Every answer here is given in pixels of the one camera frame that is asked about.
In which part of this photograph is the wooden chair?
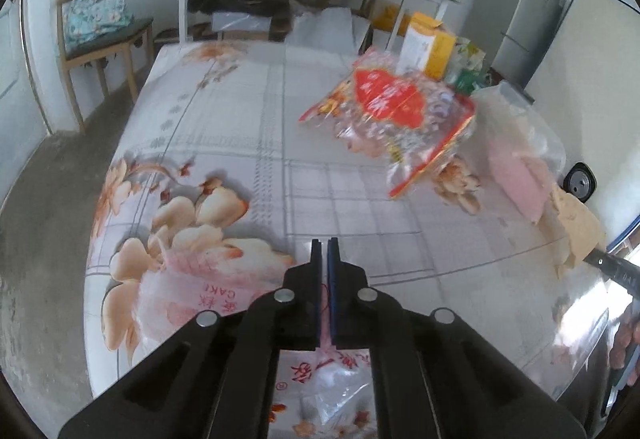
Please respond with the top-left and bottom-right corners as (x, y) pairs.
(55, 0), (156, 132)

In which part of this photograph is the white cardboard box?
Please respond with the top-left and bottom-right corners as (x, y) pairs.
(397, 12), (445, 76)

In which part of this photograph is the floral cushion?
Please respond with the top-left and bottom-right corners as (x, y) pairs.
(64, 0), (133, 47)

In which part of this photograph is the white sack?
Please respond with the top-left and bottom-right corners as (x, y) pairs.
(287, 8), (373, 54)

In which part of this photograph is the red clear snack bag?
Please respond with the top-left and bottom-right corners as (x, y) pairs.
(298, 46), (477, 200)

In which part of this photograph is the pink sponge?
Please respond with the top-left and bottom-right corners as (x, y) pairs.
(487, 139), (548, 222)

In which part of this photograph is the person's right hand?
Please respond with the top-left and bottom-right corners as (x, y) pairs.
(609, 304), (640, 372)

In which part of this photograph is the grey refrigerator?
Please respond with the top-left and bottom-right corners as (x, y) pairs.
(460, 0), (568, 87)

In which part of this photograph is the pink printed cake wrapper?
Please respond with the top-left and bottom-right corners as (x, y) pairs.
(135, 249), (381, 439)

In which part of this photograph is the dark cloth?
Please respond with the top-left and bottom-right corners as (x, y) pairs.
(187, 0), (291, 20)

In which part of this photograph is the white board panel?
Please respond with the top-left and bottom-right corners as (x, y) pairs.
(527, 0), (640, 170)

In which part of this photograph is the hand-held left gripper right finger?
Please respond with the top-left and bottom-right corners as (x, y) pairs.
(327, 237), (587, 439)

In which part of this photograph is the yellow plastic bag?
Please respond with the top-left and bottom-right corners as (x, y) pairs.
(372, 5), (416, 37)

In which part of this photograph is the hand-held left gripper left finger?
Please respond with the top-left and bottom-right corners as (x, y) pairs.
(59, 239), (326, 439)

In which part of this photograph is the floral tablecloth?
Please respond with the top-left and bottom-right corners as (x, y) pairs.
(85, 39), (616, 439)

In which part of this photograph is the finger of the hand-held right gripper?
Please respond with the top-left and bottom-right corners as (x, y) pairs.
(582, 245), (613, 272)

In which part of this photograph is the green packet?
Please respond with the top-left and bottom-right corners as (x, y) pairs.
(445, 39), (488, 95)

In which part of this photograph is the beige tissue paper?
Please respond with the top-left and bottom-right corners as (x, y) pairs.
(537, 184), (607, 280)

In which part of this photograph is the yellow cardboard box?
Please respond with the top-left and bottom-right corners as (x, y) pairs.
(422, 26), (458, 81)

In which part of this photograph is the clear bag with pink contents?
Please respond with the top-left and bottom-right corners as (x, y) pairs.
(472, 82), (568, 225)

